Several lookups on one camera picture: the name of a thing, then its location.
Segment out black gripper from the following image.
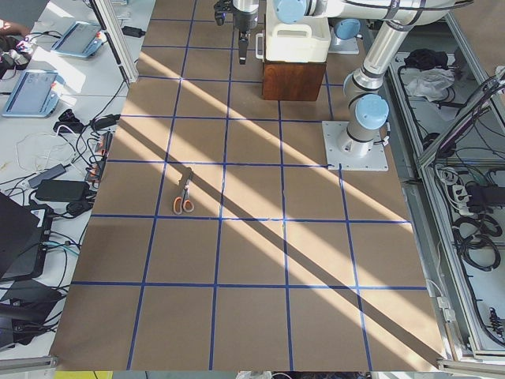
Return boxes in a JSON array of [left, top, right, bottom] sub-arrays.
[[232, 0, 259, 65]]

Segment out orange handled grey scissors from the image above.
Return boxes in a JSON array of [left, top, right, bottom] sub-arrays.
[[172, 168, 194, 215]]

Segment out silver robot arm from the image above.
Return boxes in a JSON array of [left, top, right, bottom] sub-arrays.
[[267, 0, 472, 158]]

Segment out brown wooden drawer cabinet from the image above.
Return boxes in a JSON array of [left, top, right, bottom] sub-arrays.
[[262, 61, 327, 101]]

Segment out white plastic tray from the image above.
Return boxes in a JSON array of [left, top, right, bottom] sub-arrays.
[[264, 1, 331, 63]]

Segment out blue teach pendant far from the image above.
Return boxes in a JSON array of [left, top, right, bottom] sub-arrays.
[[51, 21, 103, 58]]

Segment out blue teach pendant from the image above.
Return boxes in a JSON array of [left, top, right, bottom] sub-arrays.
[[2, 69, 64, 118], [51, 21, 103, 58]]

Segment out black cloth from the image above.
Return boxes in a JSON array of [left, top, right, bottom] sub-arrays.
[[404, 48, 448, 71]]

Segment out white crumpled cloth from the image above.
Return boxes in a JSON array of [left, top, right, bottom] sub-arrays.
[[406, 68, 455, 102]]

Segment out brown paper table mat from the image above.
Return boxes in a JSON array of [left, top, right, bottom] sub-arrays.
[[51, 1, 443, 371]]

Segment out blue teach pendant near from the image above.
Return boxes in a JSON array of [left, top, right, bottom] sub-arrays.
[[2, 69, 64, 118]]

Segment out black power adapter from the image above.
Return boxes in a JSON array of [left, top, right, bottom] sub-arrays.
[[35, 180, 89, 202]]

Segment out white power strip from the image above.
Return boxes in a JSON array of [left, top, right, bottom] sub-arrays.
[[451, 184, 473, 216]]

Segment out black laptop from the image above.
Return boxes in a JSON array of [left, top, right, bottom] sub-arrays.
[[1, 194, 54, 282]]

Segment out aluminium frame post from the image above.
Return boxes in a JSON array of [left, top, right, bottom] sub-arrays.
[[90, 0, 139, 85]]

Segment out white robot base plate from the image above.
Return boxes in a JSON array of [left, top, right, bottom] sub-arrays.
[[322, 121, 389, 172]]

